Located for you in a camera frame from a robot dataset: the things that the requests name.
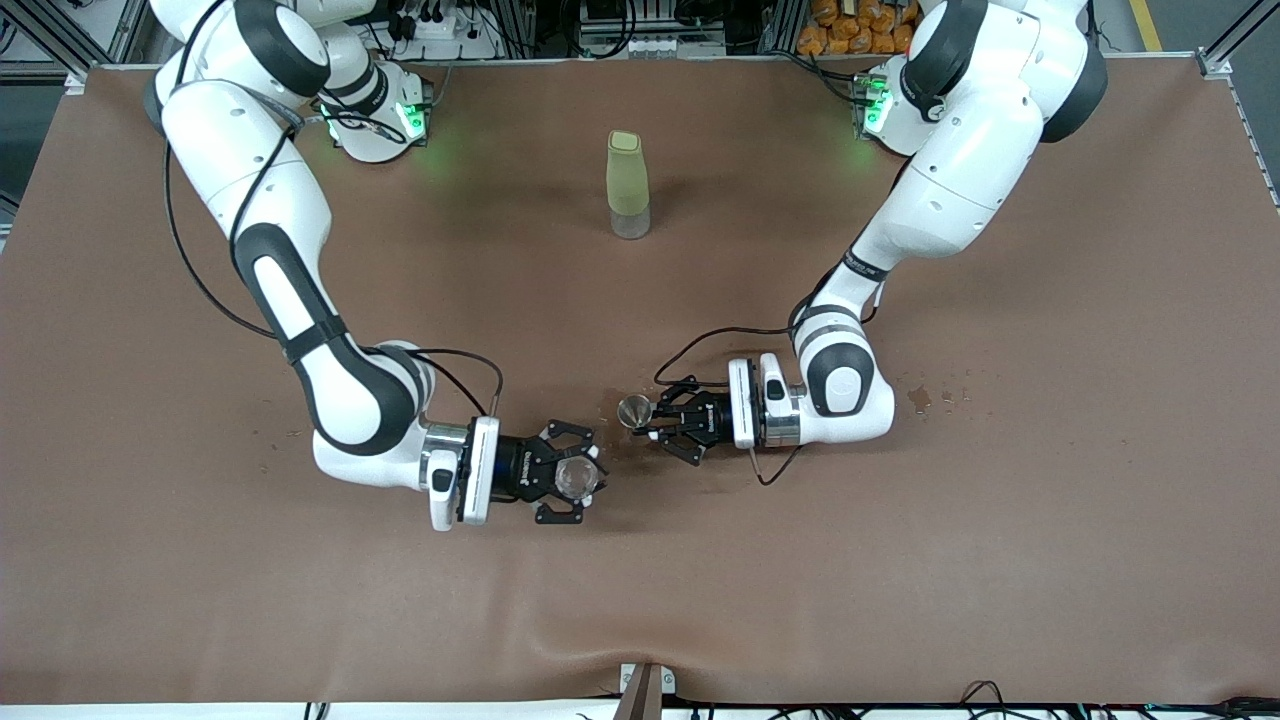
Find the brown table mat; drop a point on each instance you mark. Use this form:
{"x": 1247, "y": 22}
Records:
{"x": 400, "y": 600}

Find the clear glass measuring cup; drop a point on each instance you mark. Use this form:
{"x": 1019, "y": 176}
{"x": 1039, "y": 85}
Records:
{"x": 575, "y": 480}

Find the aluminium frame strut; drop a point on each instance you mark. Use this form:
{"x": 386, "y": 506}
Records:
{"x": 60, "y": 35}
{"x": 1240, "y": 35}

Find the pale green bottle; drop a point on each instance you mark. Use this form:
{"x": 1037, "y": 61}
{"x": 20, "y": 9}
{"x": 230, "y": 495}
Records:
{"x": 627, "y": 180}

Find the steel jigger cup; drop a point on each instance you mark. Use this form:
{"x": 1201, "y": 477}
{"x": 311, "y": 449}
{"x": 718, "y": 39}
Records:
{"x": 634, "y": 411}

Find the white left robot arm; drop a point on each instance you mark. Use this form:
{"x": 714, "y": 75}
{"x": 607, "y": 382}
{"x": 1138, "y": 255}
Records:
{"x": 960, "y": 180}

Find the orange snack bags pile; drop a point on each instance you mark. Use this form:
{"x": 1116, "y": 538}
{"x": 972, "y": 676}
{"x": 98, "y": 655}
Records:
{"x": 850, "y": 28}

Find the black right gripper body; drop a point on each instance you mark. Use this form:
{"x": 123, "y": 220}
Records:
{"x": 516, "y": 467}

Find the white power strip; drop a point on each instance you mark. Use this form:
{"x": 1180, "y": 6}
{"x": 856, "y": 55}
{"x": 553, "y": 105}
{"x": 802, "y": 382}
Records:
{"x": 430, "y": 25}

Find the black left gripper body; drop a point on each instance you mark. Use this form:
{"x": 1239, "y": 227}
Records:
{"x": 712, "y": 417}

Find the metal table clamp bracket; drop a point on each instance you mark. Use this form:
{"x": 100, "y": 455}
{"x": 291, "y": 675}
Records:
{"x": 645, "y": 690}

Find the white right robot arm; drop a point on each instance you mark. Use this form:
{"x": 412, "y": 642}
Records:
{"x": 250, "y": 150}

